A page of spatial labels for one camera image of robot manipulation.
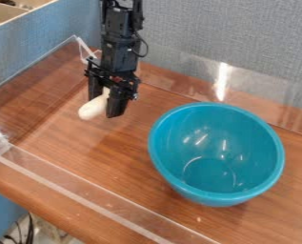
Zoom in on white brown toy mushroom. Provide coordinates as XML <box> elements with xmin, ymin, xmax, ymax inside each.
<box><xmin>77</xmin><ymin>88</ymin><xmax>109</xmax><ymax>120</ymax></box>

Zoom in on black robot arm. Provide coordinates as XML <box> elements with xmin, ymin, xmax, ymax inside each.
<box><xmin>77</xmin><ymin>0</ymin><xmax>148</xmax><ymax>120</ymax></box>

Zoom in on clear acrylic back barrier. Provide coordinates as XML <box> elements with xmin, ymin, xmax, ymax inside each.
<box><xmin>136</xmin><ymin>45</ymin><xmax>302</xmax><ymax>133</ymax></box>

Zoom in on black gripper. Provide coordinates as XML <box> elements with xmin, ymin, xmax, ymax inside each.
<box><xmin>84</xmin><ymin>49</ymin><xmax>140</xmax><ymax>118</ymax></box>

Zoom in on black cables below table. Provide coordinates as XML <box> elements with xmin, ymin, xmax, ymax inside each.
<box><xmin>0</xmin><ymin>213</ymin><xmax>36</xmax><ymax>244</ymax></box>

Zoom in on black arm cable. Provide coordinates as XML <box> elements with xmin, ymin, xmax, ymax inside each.
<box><xmin>132</xmin><ymin>30</ymin><xmax>151</xmax><ymax>59</ymax></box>

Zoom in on wooden shelf box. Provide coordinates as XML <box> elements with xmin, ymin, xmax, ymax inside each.
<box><xmin>0</xmin><ymin>0</ymin><xmax>58</xmax><ymax>26</ymax></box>

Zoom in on clear acrylic left barrier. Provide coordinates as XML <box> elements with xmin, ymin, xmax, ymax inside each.
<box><xmin>0</xmin><ymin>36</ymin><xmax>85</xmax><ymax>142</ymax></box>

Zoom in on clear acrylic corner bracket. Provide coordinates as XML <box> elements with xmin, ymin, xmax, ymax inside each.
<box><xmin>74</xmin><ymin>37</ymin><xmax>101</xmax><ymax>64</ymax></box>

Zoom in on clear acrylic front barrier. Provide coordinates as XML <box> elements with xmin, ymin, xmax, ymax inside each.
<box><xmin>0</xmin><ymin>133</ymin><xmax>219</xmax><ymax>244</ymax></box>

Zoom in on blue plastic bowl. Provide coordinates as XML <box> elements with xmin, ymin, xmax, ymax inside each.
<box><xmin>148</xmin><ymin>102</ymin><xmax>285</xmax><ymax>207</ymax></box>

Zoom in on clear acrylic barrier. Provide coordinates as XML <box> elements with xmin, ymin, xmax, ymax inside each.
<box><xmin>0</xmin><ymin>36</ymin><xmax>85</xmax><ymax>142</ymax></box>
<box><xmin>0</xmin><ymin>133</ymin><xmax>219</xmax><ymax>244</ymax></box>
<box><xmin>136</xmin><ymin>45</ymin><xmax>302</xmax><ymax>133</ymax></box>

